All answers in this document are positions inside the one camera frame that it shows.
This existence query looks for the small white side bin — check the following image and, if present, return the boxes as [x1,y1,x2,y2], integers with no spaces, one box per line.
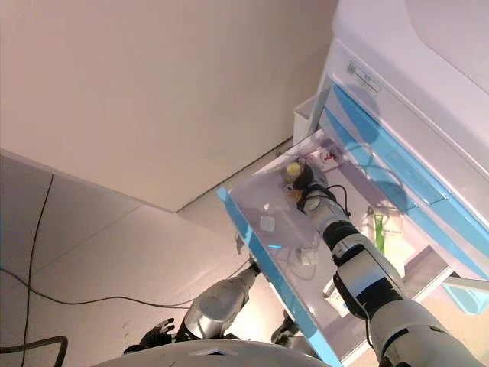
[293,95,320,145]

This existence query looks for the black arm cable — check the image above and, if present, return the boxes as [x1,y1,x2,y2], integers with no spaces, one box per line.
[326,184,352,219]

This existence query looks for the white medical cart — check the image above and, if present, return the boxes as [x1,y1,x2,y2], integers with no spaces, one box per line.
[292,0,489,318]

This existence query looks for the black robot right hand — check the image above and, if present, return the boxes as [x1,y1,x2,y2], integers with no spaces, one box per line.
[283,157,330,210]

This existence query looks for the light blue waste bin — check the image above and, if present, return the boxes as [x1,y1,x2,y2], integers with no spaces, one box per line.
[441,277,489,317]

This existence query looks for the grey robot torso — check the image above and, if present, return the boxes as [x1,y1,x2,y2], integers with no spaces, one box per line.
[89,338,322,367]

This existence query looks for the thin black floor cable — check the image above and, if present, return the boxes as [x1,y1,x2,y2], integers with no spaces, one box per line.
[0,261,253,309]
[21,174,55,347]

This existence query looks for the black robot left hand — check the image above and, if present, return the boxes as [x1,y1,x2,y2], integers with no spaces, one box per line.
[122,317,176,354]

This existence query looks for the purple box red print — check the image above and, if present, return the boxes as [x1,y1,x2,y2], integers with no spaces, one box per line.
[315,147,345,171]

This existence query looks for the clear bottle yellow pills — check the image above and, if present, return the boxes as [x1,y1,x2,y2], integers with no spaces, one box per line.
[284,161,305,183]

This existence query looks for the dark robot right leg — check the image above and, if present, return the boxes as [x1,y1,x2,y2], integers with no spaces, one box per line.
[270,309,306,347]

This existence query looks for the green white medicine box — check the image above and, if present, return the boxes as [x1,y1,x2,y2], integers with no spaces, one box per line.
[364,206,406,265]

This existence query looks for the blue white cart drawer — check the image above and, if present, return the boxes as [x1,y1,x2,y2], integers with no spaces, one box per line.
[216,128,454,367]
[319,109,459,215]
[327,82,489,280]

